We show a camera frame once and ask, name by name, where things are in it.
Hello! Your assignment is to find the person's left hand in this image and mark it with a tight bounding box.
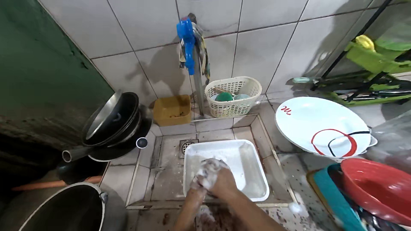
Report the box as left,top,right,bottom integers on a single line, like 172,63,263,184
190,170,209,196

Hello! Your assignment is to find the person's right hand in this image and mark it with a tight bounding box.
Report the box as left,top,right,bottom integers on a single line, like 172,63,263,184
197,158,237,198

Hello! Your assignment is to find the person's right forearm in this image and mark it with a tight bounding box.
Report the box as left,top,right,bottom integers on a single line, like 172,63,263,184
220,187,288,231

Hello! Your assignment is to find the person's left forearm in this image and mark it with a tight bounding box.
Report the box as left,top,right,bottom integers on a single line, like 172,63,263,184
174,188,207,231

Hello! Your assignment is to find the metal floor drain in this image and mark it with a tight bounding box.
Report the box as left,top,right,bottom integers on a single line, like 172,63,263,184
179,139,199,158

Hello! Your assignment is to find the white rectangular basin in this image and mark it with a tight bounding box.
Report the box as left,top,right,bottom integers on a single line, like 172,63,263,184
183,139,270,202

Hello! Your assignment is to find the white perforated plastic basket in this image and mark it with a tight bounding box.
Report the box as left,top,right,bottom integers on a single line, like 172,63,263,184
205,76,263,118

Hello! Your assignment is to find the tan plastic container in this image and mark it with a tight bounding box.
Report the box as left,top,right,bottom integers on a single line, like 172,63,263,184
153,95,192,127

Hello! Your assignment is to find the green round scrubber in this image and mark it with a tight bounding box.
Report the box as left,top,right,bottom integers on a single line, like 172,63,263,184
215,92,234,102

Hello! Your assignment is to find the grey water pipe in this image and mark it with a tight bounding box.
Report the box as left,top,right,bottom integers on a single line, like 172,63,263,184
188,13,205,116

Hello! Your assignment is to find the black flat pan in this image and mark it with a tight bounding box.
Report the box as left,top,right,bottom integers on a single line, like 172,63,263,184
88,104,153,162

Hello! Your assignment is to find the black deep frying pan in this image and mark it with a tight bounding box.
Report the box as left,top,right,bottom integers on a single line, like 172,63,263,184
62,92,142,163

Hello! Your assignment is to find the large metal pot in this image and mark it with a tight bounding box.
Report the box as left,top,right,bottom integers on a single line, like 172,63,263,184
18,182,128,231

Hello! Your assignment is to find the large white decorated plate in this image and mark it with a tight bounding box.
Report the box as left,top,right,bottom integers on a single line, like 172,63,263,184
275,96,379,159

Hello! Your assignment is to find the silver metal lid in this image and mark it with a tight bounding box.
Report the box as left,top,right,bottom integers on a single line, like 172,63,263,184
85,89,123,140

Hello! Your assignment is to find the patterned cloth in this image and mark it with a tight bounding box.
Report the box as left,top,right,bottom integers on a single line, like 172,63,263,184
179,23,211,84

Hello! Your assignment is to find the blue plastic faucet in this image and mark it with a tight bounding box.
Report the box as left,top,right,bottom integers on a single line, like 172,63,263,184
177,17,196,76

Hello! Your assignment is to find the teal plastic basin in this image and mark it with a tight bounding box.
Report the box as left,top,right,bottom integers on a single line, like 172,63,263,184
313,163,411,231

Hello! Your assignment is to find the dark round pot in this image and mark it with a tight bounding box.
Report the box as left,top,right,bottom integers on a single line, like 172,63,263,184
57,155,109,185

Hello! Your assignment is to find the orange long stick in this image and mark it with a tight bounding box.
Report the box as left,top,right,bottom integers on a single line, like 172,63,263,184
12,175,103,192

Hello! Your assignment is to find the red plastic bowl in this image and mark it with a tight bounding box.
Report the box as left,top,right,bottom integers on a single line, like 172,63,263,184
340,158,411,227

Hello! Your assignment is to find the pile of metal cutlery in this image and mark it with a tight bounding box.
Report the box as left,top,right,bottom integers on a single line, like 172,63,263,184
351,204,407,231

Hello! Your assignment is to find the transparent plastic bag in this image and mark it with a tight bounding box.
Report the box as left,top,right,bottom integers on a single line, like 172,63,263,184
365,110,411,175

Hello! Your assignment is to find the green black dish rack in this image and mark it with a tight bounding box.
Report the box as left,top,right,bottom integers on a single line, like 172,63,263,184
311,0,411,107

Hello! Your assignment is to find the yellow round item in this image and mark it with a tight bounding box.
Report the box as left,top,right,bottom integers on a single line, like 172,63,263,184
355,35,376,52

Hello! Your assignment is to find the brown wooden handle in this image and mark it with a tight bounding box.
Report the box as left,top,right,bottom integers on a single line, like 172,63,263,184
213,87,237,96

